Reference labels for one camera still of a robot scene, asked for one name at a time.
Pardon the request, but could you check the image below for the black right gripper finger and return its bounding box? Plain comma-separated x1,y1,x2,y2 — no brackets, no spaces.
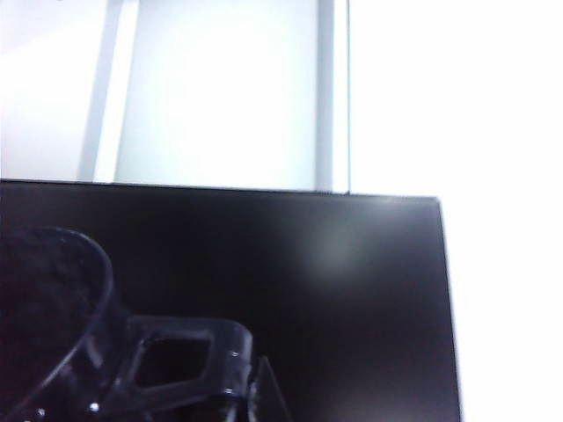
247,355,294,422

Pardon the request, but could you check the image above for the black cup with square handle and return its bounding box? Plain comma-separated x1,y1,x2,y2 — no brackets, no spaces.
0,226,256,422

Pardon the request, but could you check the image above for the black computer monitor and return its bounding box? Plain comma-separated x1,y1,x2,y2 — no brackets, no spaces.
0,178,463,422

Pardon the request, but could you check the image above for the grey cubicle partition frame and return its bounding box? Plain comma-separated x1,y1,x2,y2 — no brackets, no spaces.
77,0,353,194

